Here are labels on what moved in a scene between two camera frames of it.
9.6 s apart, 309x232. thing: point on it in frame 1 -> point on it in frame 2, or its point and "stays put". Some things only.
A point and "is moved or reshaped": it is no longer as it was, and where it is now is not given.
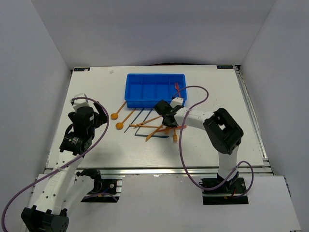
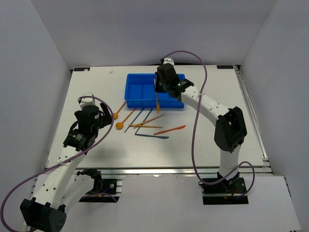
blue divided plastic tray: [143, 90] stays put
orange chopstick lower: [143, 125] stays put
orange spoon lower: [119, 125] stays put
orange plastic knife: [149, 136] is moved or reshaped
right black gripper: [171, 126] -> [158, 89]
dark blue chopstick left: [134, 119] stays put
